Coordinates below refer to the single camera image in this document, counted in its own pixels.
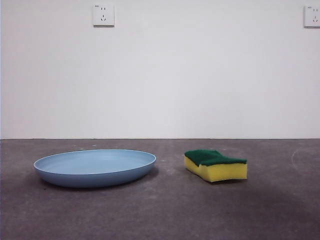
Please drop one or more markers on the yellow sponge with green pad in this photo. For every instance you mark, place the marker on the yellow sponge with green pad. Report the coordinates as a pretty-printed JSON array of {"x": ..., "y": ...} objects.
[{"x": 220, "y": 172}]

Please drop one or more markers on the light blue round plate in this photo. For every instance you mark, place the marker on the light blue round plate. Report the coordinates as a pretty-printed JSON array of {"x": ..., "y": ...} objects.
[{"x": 95, "y": 175}]

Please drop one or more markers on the white wall socket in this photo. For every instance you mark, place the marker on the white wall socket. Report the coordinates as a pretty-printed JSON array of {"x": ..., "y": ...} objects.
[
  {"x": 103, "y": 15},
  {"x": 312, "y": 16}
]

